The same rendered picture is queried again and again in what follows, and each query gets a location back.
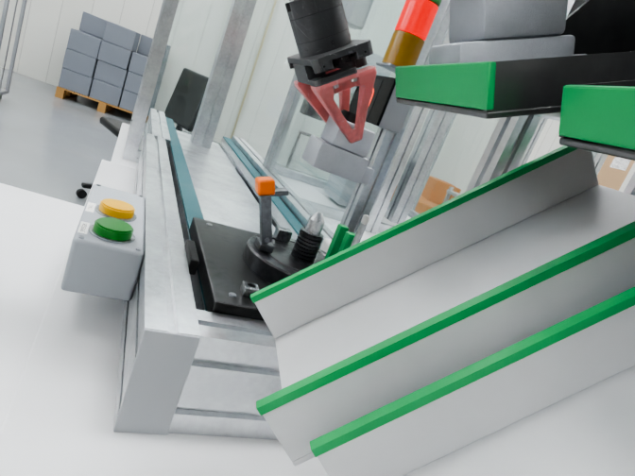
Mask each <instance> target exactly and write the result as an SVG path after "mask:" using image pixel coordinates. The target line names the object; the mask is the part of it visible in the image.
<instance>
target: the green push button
mask: <svg viewBox="0 0 635 476"><path fill-rule="evenodd" d="M93 230H94V232H95V233H97V234H98V235H100V236H103V237H105V238H109V239H113V240H118V241H126V240H129V239H131V237H132V233H133V227H132V226H131V225H130V224H129V223H127V222H125V221H122V220H119V219H116V218H110V217H101V218H98V219H96V220H95V221H94V227H93Z"/></svg>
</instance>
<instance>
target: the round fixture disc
mask: <svg viewBox="0 0 635 476"><path fill-rule="evenodd" d="M256 237H260V234H257V235H254V236H251V237H250V238H249V239H248V241H247V244H246V247H245V250H244V252H243V260H244V262H245V264H246V265H247V266H248V267H249V268H250V269H251V270H252V271H253V272H254V273H255V274H257V275H258V276H259V277H261V278H262V279H264V280H266V281H268V282H270V283H272V284H273V283H275V282H277V281H280V280H282V279H285V278H287V277H289V276H291V275H293V274H295V273H297V272H299V271H301V270H302V269H305V268H307V267H309V266H311V265H313V264H316V263H318V262H320V261H322V260H325V255H326V253H327V252H325V251H323V250H321V249H319V250H318V252H317V256H316V258H315V260H314V262H313V263H304V262H301V261H299V260H297V259H295V258H294V257H292V255H291V252H292V249H293V247H294V245H295V242H296V240H294V239H290V241H289V243H287V242H283V241H279V240H276V239H275V238H274V236H273V234H272V242H271V243H272V245H273V246H274V249H273V252H272V253H268V252H264V251H261V250H258V248H257V246H256V245H255V240H256Z"/></svg>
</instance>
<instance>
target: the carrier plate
mask: <svg viewBox="0 0 635 476"><path fill-rule="evenodd" d="M189 230H190V234H191V238H192V241H194V242H195V244H196V249H197V255H198V260H199V264H198V267H197V268H198V273H199V276H200V281H201V285H202V290H203V294H204V298H205V302H206V307H207V311H208V312H214V313H220V314H224V315H235V316H241V317H245V318H251V319H257V320H263V321H264V319H263V317H262V316H261V314H260V312H259V310H258V308H257V307H256V305H255V303H253V302H252V300H251V298H250V297H243V296H242V293H241V290H240V287H241V284H242V282H243V281H247V282H252V283H257V285H258V287H259V289H260V290H261V289H263V288H266V287H268V286H269V285H271V284H272V283H270V282H268V281H266V280H264V279H262V278H261V277H259V276H258V275H257V274H255V273H254V272H253V271H252V270H251V269H250V268H249V267H248V266H247V265H246V264H245V262H244V260H243V252H244V250H245V247H246V244H247V241H248V239H249V238H250V237H251V236H254V235H257V234H260V233H256V232H252V231H248V230H244V229H238V228H234V227H231V226H227V225H223V224H219V223H216V222H212V221H208V220H204V219H200V218H196V217H193V220H192V223H191V226H190V229H189Z"/></svg>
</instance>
